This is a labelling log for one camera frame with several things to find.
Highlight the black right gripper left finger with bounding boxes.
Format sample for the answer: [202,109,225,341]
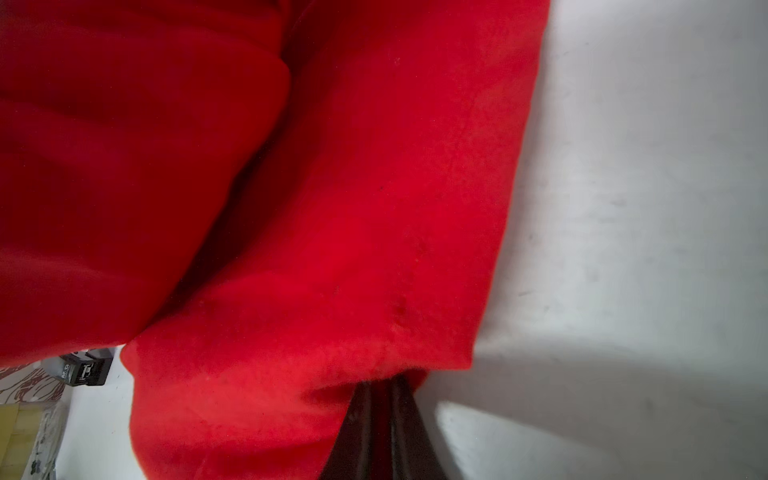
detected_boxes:
[319,382,373,480]

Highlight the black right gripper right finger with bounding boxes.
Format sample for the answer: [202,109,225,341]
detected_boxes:
[390,375,448,480]

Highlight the red shorts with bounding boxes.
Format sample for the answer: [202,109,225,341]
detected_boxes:
[1,1,550,479]

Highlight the small black box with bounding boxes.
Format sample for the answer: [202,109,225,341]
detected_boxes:
[59,348,114,387]

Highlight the yellow cup of markers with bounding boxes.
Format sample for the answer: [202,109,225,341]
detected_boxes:
[1,402,68,480]

